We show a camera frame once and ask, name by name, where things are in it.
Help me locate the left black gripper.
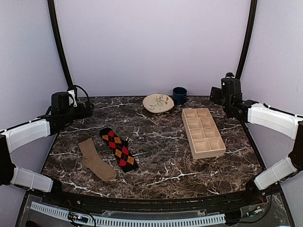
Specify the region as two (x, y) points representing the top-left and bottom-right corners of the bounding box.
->
(62, 101), (93, 125)

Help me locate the wooden compartment tray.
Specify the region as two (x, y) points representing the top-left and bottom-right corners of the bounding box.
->
(182, 108), (226, 159)

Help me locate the argyle black red orange sock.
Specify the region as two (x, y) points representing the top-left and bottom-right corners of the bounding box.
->
(99, 128), (139, 173)

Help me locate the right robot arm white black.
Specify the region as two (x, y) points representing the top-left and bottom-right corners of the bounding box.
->
(210, 87), (303, 205)

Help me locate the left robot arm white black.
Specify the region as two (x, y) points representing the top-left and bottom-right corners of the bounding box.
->
(0, 101), (94, 206)

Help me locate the dark blue mug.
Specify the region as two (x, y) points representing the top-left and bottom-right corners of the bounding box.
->
(172, 87), (187, 105)

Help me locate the plain brown sock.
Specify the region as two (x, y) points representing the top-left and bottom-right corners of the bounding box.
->
(78, 136), (116, 182)

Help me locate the cream floral ceramic plate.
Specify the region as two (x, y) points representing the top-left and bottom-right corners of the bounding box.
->
(143, 93), (174, 114)

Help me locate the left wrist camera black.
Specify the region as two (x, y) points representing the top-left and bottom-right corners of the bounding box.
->
(51, 92), (75, 111)

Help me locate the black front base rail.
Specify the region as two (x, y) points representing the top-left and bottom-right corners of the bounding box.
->
(43, 191), (262, 213)

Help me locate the white slotted cable duct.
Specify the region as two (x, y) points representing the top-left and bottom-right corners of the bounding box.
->
(30, 201), (226, 227)

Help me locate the right black frame post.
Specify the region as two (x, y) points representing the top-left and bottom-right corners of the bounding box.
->
(235, 0), (258, 79)

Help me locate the black frame post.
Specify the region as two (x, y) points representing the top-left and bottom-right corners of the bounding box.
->
(47, 0), (73, 87)
(235, 0), (258, 79)

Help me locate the left black frame post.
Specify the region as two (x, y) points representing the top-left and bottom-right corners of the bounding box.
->
(47, 0), (73, 87)

